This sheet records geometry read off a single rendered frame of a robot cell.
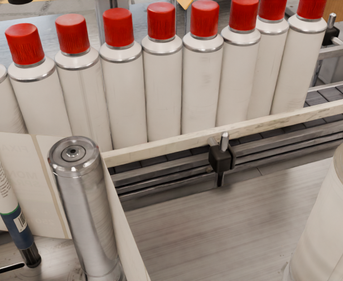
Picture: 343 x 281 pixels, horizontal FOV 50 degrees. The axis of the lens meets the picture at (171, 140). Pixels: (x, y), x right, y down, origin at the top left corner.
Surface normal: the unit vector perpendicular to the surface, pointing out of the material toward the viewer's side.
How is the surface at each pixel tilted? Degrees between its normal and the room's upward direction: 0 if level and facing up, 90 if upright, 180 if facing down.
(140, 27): 0
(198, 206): 0
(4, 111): 90
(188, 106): 90
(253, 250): 0
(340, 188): 92
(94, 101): 90
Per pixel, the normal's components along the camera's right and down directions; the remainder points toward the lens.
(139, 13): 0.00, -0.74
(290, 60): -0.70, 0.47
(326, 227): -0.96, 0.21
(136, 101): 0.71, 0.47
